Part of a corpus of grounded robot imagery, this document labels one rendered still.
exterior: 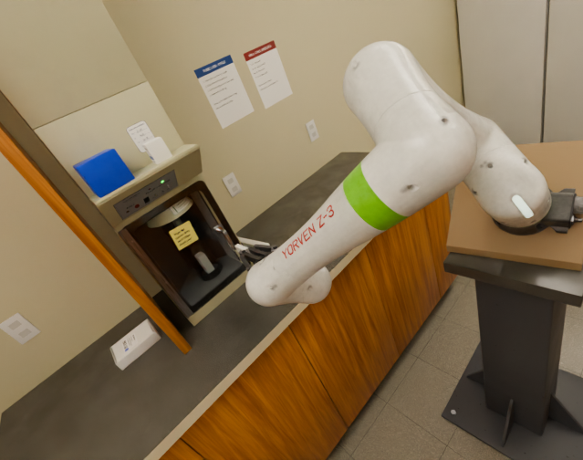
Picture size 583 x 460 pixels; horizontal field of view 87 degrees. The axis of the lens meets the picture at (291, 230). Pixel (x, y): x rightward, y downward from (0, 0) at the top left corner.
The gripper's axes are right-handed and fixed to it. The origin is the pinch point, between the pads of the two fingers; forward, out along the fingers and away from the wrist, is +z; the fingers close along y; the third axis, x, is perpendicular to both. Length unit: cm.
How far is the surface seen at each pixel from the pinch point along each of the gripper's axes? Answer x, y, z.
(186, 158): -34.7, 0.4, 2.7
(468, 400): 112, -45, -46
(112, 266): -19.1, 33.5, 4.1
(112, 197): -35.3, 23.2, 1.7
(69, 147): -50, 23, 13
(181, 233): -13.0, 11.9, 12.0
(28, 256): -22, 55, 56
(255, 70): -46, -71, 56
